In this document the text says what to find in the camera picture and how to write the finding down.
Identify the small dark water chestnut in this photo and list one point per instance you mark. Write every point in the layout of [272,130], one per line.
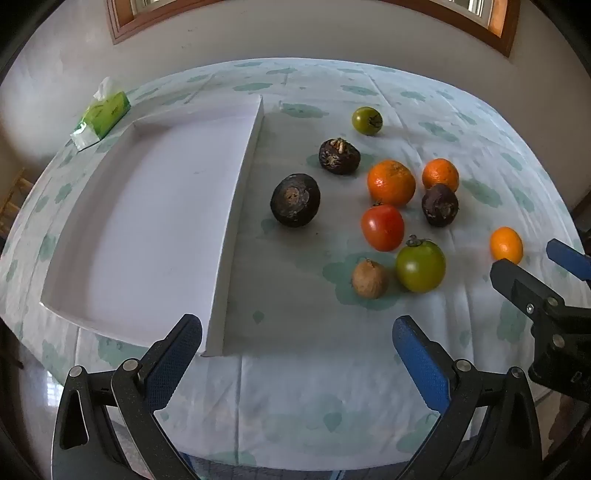
[439,205]

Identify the small green tomato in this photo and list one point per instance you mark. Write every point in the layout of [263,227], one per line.
[367,121]

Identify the wooden window frame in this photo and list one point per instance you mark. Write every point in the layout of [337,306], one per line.
[120,23]

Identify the red tomato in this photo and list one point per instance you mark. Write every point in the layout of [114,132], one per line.
[383,227]

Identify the large dark water chestnut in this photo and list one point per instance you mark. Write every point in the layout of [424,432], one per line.
[295,201]

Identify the light wooden chair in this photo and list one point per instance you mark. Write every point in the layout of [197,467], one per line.
[11,198]

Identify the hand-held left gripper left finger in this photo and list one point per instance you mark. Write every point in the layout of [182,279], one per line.
[173,360]

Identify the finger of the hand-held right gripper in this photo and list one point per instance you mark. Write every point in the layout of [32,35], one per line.
[512,279]
[568,258]

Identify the white shallow tray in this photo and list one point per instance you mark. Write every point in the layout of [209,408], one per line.
[152,207]

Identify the large orange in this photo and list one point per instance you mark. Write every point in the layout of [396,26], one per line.
[391,182]

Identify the sprouted dark water chestnut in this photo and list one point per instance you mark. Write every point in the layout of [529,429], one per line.
[339,157]

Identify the brown round fruit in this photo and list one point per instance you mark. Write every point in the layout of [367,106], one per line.
[369,279]

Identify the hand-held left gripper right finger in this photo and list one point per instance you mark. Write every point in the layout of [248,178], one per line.
[422,360]

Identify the green tissue pack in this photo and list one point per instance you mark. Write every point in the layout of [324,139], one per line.
[104,113]

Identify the small mandarin orange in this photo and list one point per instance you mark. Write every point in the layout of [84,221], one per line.
[441,173]

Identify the cloud print tablecloth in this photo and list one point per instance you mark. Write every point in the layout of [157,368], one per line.
[300,300]

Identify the small oval kumquat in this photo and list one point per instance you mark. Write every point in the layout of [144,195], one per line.
[506,244]

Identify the large green tomato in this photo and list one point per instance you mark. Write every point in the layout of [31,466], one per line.
[421,265]

